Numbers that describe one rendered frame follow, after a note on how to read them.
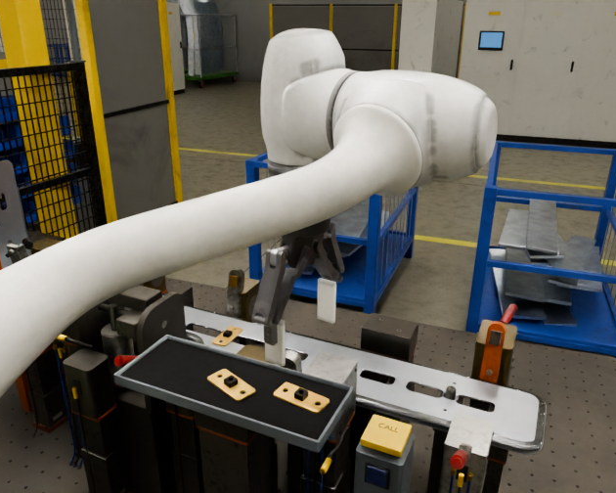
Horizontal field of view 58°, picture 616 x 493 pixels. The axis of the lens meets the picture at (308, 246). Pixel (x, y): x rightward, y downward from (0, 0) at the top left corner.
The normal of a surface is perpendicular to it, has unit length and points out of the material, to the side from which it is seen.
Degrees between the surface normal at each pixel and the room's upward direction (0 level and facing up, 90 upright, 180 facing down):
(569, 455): 0
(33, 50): 90
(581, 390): 0
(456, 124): 72
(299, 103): 81
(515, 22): 90
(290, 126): 95
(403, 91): 29
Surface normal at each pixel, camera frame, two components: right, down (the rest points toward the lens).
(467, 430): 0.00, -0.92
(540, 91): -0.33, 0.36
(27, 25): 0.91, 0.17
